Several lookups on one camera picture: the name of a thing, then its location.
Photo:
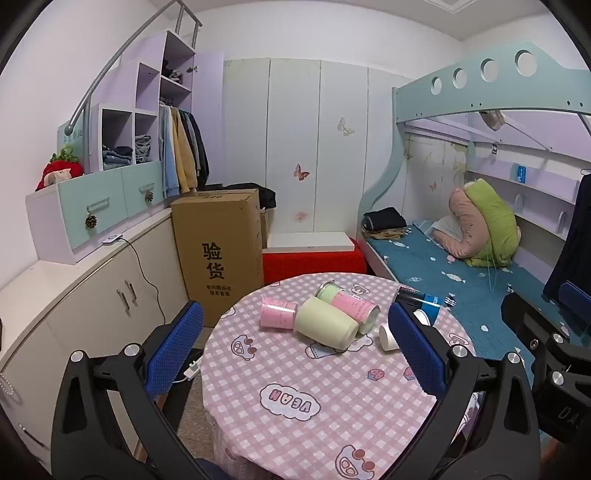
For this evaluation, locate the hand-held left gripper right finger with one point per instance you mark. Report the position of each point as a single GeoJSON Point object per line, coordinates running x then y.
{"type": "Point", "coordinates": [418, 350]}

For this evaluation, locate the blue printed bed sheet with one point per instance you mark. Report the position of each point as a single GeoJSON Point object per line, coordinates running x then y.
{"type": "Point", "coordinates": [461, 288]}

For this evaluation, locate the pale butterfly sticker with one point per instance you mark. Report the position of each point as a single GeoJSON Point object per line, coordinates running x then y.
{"type": "Point", "coordinates": [345, 126]}

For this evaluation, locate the dark folded clothes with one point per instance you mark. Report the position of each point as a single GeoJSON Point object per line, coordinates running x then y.
{"type": "Point", "coordinates": [383, 219]}

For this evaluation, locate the dark hanging garment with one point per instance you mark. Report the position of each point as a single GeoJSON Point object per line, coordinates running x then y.
{"type": "Point", "coordinates": [572, 240]}

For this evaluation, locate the teal drawer unit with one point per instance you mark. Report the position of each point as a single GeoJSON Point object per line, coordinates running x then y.
{"type": "Point", "coordinates": [69, 203]}

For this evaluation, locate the yellow hanging jacket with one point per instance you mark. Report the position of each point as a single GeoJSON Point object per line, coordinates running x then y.
{"type": "Point", "coordinates": [183, 152]}

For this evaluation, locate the small white device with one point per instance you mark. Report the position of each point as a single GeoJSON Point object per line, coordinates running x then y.
{"type": "Point", "coordinates": [112, 239]}

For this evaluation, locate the dark hanging clothes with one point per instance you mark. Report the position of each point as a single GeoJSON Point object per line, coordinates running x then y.
{"type": "Point", "coordinates": [198, 147]}

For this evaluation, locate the white low cabinet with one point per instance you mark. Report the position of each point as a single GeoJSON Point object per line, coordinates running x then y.
{"type": "Point", "coordinates": [69, 314]}

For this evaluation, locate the grey metal handrail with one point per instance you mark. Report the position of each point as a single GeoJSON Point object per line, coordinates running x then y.
{"type": "Point", "coordinates": [104, 76]}

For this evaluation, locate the black and blue cup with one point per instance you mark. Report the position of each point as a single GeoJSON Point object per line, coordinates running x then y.
{"type": "Point", "coordinates": [422, 300]}

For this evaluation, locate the red storage box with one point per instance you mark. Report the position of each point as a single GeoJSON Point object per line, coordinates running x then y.
{"type": "Point", "coordinates": [309, 265]}

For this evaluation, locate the light green cup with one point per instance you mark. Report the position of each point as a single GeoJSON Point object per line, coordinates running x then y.
{"type": "Point", "coordinates": [323, 325]}

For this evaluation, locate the red plush toy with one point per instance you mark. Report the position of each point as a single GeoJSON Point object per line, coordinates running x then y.
{"type": "Point", "coordinates": [57, 173]}

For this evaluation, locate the small blue box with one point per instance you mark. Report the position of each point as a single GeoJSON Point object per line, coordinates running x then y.
{"type": "Point", "coordinates": [521, 173]}

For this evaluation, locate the white paper cup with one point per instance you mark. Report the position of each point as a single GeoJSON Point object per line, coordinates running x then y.
{"type": "Point", "coordinates": [388, 339]}
{"type": "Point", "coordinates": [422, 316]}

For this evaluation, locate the white board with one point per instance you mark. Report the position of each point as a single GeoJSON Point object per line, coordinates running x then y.
{"type": "Point", "coordinates": [309, 242]}

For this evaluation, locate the teal bunk bed frame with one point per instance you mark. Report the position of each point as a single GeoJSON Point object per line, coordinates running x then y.
{"type": "Point", "coordinates": [503, 87]}

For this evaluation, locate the white power adapter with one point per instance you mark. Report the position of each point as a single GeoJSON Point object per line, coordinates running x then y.
{"type": "Point", "coordinates": [190, 369]}

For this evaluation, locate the tall cardboard box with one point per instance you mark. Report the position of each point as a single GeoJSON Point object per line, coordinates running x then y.
{"type": "Point", "coordinates": [217, 230]}

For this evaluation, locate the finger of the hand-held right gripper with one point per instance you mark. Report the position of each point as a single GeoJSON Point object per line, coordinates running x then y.
{"type": "Point", "coordinates": [524, 318]}
{"type": "Point", "coordinates": [575, 295]}

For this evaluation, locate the white wardrobe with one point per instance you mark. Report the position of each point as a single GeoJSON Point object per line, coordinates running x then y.
{"type": "Point", "coordinates": [286, 115]}

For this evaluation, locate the pink duvet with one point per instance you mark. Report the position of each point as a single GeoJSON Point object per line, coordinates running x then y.
{"type": "Point", "coordinates": [461, 221]}

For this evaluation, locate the light blue hanging shirt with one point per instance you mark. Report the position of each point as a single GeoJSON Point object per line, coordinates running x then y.
{"type": "Point", "coordinates": [167, 157]}

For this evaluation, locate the pink and green cup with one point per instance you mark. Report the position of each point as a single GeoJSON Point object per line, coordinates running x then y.
{"type": "Point", "coordinates": [353, 304]}

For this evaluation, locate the folded jeans stack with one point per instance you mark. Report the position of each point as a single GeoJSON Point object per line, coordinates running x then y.
{"type": "Point", "coordinates": [117, 158]}

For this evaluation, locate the green duvet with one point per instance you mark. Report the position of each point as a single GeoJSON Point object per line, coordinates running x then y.
{"type": "Point", "coordinates": [494, 217]}

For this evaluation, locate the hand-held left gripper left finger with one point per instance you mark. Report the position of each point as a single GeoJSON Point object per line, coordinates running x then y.
{"type": "Point", "coordinates": [178, 350]}

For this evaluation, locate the purple shelf unit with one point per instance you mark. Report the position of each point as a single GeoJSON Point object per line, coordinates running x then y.
{"type": "Point", "coordinates": [147, 87]}

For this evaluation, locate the pink butterfly sticker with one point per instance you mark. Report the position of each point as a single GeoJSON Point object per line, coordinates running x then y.
{"type": "Point", "coordinates": [301, 173]}

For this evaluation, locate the white pillow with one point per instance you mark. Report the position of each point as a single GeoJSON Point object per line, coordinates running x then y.
{"type": "Point", "coordinates": [444, 228]}

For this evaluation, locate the black clothing pile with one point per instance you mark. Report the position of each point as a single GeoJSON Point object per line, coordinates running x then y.
{"type": "Point", "coordinates": [265, 196]}

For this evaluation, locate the folded grey clothes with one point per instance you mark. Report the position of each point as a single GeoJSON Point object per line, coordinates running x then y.
{"type": "Point", "coordinates": [143, 147]}

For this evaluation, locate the round table, pink checked cloth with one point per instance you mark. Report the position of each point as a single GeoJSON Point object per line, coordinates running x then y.
{"type": "Point", "coordinates": [323, 392]}

